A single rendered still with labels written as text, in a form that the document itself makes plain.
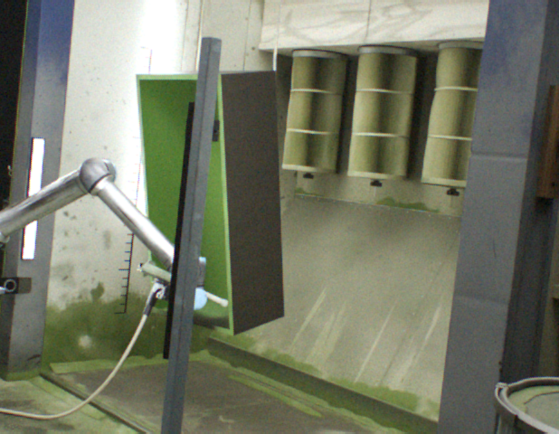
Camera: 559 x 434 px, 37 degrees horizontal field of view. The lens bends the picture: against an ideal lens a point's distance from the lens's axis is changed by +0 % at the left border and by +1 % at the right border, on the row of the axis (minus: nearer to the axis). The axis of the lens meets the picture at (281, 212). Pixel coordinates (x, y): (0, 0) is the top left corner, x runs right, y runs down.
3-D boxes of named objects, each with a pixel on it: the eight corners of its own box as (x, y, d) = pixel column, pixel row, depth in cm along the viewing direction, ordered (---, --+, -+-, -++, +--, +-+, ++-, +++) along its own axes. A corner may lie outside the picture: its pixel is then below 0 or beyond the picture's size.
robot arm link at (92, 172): (82, 150, 333) (200, 272, 328) (94, 152, 346) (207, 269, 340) (63, 171, 335) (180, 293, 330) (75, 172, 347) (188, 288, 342)
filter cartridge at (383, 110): (351, 195, 453) (366, 41, 448) (336, 193, 488) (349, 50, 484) (415, 201, 459) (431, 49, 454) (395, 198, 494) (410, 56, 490)
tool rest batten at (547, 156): (534, 196, 219) (548, 85, 218) (551, 198, 225) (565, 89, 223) (542, 196, 217) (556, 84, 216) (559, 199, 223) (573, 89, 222)
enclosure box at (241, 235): (203, 295, 453) (190, 70, 429) (284, 316, 413) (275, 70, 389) (151, 311, 428) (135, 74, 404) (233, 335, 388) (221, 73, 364)
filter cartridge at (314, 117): (343, 191, 529) (356, 58, 523) (326, 192, 494) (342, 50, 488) (288, 184, 540) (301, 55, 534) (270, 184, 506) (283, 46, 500)
